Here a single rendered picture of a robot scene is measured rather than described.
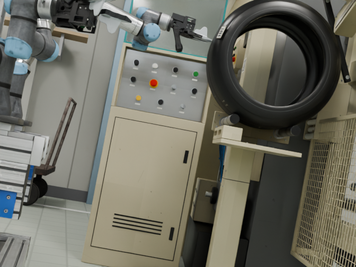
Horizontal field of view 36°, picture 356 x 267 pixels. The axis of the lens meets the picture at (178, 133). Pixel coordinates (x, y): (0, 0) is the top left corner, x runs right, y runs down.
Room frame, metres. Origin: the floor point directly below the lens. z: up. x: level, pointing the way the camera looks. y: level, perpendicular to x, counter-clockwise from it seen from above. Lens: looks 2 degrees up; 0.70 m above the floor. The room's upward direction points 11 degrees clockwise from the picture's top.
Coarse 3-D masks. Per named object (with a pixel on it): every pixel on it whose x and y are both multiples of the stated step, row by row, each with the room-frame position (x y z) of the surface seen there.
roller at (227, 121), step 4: (228, 116) 2.57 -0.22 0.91; (232, 116) 2.46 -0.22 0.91; (236, 116) 2.46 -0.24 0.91; (224, 120) 2.66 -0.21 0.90; (228, 120) 2.51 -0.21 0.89; (232, 120) 2.46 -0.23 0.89; (236, 120) 2.46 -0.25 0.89; (224, 124) 2.71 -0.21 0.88; (228, 124) 2.60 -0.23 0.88; (232, 124) 2.55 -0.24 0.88
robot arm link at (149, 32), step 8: (104, 8) 2.30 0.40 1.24; (112, 8) 2.32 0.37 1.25; (120, 8) 2.35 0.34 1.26; (128, 16) 2.34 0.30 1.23; (120, 24) 2.34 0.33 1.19; (128, 24) 2.34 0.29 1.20; (136, 24) 2.35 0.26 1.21; (144, 24) 2.36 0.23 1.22; (152, 24) 2.36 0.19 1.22; (136, 32) 2.37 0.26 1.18; (144, 32) 2.36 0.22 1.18; (152, 32) 2.36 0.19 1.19; (160, 32) 2.37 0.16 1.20; (144, 40) 2.41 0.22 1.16; (152, 40) 2.37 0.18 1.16
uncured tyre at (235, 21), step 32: (256, 0) 2.46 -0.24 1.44; (288, 0) 2.45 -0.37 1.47; (224, 32) 2.44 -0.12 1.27; (288, 32) 2.72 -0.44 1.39; (320, 32) 2.43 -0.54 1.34; (224, 64) 2.42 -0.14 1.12; (320, 64) 2.70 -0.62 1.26; (224, 96) 2.46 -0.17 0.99; (320, 96) 2.44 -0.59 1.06; (256, 128) 2.67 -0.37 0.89
